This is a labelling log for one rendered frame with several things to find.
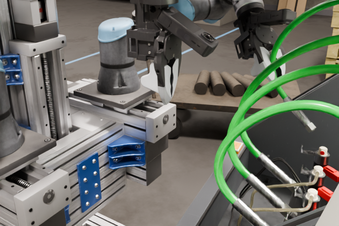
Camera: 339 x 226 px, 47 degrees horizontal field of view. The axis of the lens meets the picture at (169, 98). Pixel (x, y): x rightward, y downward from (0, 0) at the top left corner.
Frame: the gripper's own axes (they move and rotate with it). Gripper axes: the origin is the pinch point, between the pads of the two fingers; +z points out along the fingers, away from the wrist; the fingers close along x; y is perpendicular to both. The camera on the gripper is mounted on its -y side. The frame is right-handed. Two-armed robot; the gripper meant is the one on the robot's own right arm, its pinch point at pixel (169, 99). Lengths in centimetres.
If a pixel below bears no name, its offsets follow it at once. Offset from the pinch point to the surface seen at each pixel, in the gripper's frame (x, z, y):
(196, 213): -2.4, 27.7, -5.7
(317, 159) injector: -10.7, 12.3, -28.3
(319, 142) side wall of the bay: -43, 25, -27
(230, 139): 12.8, -1.0, -16.6
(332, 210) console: 27.5, -3.8, -31.9
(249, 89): -3.2, -3.4, -15.1
